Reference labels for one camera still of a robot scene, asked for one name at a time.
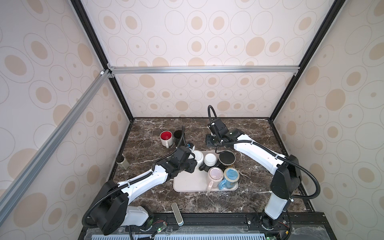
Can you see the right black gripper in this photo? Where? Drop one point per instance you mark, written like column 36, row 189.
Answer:
column 207, row 142

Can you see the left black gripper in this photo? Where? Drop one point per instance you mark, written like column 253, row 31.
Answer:
column 192, row 165

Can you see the white ribbed mug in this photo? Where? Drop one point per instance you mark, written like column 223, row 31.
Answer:
column 199, row 157

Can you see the black mug white rim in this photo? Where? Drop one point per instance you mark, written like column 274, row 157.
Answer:
column 177, row 135

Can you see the white mug red inside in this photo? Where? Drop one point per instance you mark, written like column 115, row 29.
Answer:
column 167, row 139

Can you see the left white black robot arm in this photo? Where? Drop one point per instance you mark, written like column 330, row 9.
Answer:
column 111, row 207

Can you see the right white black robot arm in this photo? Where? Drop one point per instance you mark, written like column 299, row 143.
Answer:
column 286, row 171

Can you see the small white black mug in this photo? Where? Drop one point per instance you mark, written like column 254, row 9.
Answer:
column 209, row 161

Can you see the black skull pattern mug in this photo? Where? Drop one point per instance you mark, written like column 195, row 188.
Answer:
column 226, row 159

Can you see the pink mug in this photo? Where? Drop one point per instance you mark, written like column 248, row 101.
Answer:
column 214, row 177

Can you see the blue mug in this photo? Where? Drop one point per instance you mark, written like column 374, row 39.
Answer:
column 230, row 179

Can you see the beige plastic tray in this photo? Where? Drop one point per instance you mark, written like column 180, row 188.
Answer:
column 196, row 181

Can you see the grey white remote bar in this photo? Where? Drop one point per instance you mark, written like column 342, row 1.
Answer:
column 177, row 214

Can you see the small bottle black cap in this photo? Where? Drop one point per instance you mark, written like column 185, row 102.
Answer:
column 122, row 162

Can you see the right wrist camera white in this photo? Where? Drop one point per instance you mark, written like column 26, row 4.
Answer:
column 218, row 128

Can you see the horizontal aluminium frame bar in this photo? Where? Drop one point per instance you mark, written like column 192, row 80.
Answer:
column 202, row 70

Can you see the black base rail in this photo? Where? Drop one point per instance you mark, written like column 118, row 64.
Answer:
column 223, row 226

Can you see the diagonal aluminium frame bar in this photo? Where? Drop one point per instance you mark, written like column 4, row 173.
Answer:
column 23, row 181

